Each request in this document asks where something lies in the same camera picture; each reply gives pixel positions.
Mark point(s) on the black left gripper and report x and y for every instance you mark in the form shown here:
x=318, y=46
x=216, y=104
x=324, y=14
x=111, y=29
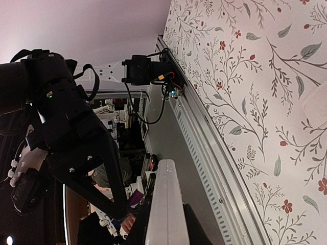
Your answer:
x=84, y=156

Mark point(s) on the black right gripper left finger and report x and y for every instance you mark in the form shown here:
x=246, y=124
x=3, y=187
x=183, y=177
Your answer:
x=138, y=232

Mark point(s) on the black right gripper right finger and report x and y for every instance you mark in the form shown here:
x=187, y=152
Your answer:
x=196, y=232

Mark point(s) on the white red remote control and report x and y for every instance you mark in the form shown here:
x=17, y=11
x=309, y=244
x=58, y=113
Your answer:
x=167, y=224

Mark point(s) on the purple blue battery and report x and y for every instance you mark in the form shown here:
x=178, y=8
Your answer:
x=135, y=198

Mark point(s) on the white battery cover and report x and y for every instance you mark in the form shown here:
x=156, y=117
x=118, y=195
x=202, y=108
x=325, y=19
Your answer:
x=314, y=106

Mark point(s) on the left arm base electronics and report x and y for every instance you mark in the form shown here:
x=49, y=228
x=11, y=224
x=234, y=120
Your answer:
x=166, y=73

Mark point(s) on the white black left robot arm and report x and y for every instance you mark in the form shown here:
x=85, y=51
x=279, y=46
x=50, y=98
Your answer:
x=29, y=71

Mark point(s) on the floral patterned table mat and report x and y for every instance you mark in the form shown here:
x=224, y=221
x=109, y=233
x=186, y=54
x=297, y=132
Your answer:
x=253, y=64

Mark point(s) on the aluminium front rail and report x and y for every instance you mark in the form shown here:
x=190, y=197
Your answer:
x=208, y=177

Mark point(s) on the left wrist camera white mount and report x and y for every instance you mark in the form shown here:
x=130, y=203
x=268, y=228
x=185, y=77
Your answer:
x=28, y=180

